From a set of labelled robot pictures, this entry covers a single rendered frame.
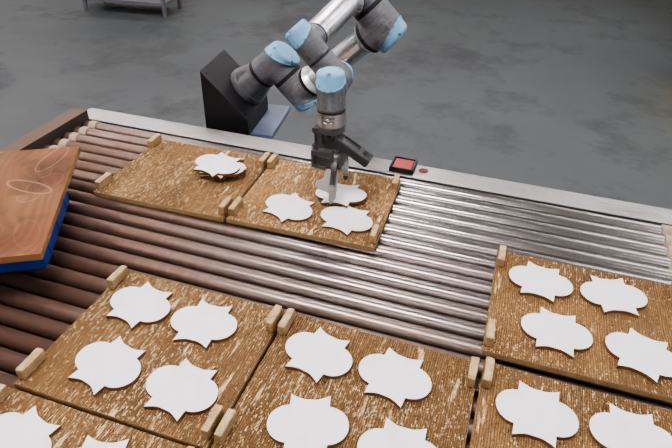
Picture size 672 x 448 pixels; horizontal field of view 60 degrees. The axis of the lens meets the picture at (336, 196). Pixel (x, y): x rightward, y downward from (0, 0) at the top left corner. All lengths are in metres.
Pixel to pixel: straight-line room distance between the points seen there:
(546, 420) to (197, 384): 0.64
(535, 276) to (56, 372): 1.05
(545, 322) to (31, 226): 1.17
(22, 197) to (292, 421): 0.90
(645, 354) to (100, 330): 1.12
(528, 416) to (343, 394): 0.34
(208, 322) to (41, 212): 0.52
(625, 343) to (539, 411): 0.28
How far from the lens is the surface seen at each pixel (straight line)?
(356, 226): 1.52
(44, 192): 1.63
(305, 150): 1.93
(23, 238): 1.47
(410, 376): 1.17
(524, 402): 1.18
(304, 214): 1.56
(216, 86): 2.11
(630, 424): 1.22
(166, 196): 1.71
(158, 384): 1.18
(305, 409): 1.11
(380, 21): 1.89
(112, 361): 1.25
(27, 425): 1.20
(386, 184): 1.72
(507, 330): 1.31
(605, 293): 1.47
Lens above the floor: 1.84
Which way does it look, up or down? 33 degrees down
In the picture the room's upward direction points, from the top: 1 degrees clockwise
